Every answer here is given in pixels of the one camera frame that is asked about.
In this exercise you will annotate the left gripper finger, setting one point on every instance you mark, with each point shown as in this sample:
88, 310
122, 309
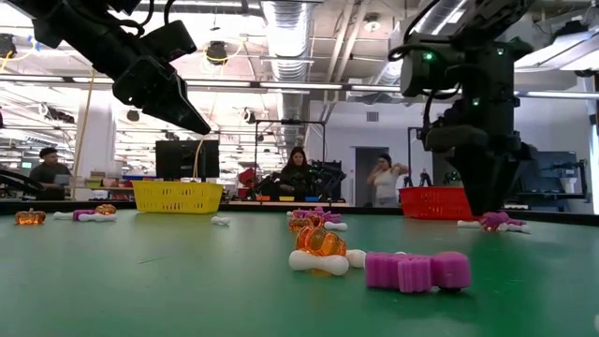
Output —
182, 114

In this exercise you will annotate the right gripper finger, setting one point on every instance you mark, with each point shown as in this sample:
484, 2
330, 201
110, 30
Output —
484, 187

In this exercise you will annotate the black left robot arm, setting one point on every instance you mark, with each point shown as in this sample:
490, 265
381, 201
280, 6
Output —
84, 33

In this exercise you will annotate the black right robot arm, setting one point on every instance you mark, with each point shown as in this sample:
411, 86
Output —
491, 70

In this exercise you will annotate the black background robot arm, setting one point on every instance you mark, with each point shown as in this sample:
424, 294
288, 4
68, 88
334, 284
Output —
267, 182

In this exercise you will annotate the black computer monitor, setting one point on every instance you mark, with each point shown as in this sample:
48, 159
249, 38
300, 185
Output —
187, 159

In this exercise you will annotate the red plastic basket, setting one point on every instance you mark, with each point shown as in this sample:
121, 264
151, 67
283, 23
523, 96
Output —
430, 203

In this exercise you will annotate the black ceiling dome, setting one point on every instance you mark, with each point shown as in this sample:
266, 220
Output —
216, 51

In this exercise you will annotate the yellow plastic basket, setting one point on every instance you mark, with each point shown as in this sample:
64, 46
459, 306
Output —
178, 199

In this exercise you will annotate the red bag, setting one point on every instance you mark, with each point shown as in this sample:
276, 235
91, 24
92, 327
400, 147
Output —
245, 180

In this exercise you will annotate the person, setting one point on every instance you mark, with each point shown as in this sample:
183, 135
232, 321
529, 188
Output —
297, 180
49, 173
386, 182

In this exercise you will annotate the small orange bin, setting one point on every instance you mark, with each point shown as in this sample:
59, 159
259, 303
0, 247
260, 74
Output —
263, 198

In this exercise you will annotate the white light bar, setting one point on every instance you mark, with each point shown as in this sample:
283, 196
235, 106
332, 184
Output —
299, 86

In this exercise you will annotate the small yellow bin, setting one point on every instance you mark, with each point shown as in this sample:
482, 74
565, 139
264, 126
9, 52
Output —
286, 198

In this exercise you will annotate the small blue bin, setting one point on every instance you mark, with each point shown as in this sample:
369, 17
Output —
312, 198

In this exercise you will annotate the white smoke detector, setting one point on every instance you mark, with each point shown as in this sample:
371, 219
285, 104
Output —
372, 22

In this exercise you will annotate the green table mat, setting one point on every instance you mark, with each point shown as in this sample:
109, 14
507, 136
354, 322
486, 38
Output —
140, 290

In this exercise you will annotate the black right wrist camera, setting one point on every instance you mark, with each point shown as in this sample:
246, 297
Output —
456, 138

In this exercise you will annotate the black background rig frame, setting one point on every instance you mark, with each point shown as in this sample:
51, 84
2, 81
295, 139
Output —
290, 122

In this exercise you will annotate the silver ventilation duct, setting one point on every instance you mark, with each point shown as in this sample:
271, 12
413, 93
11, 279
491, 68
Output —
435, 19
287, 42

